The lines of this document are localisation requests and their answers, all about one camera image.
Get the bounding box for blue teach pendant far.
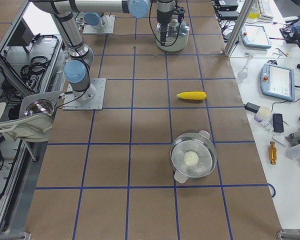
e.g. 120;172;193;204
240;24;272;49

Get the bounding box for blue teach pendant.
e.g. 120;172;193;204
259;63;295;102
240;24;272;49

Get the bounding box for aluminium frame post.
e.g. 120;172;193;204
223;0;255;57

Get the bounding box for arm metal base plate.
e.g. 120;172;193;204
83;15;116;35
62;78;107;111

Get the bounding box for blue teach pendant near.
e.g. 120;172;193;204
259;63;295;102

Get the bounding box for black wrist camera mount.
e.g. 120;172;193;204
173;5;185;24

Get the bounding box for black power adapter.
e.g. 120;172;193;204
244;102;260;113

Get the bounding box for white pot with steel rim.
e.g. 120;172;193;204
156;17;190;52

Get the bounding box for scissors with black handles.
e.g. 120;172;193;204
267;59;278;65

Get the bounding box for yellow toy corn cob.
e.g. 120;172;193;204
176;91;207;101

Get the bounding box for white steamed bun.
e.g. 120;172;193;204
183;151;199;167

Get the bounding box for white paper cup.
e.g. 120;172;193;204
254;106;272;122

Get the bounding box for gold brass fitting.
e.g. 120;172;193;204
268;141;277;165

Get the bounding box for glass pot lid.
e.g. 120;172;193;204
166;17;190;40

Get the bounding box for steel bowl on chair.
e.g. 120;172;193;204
23;98;55;117

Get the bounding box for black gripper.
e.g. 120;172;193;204
160;21;169;46

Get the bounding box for black phone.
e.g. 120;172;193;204
272;113;284;133

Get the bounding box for steel steamer pot with bun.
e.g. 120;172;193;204
170;130;218;184

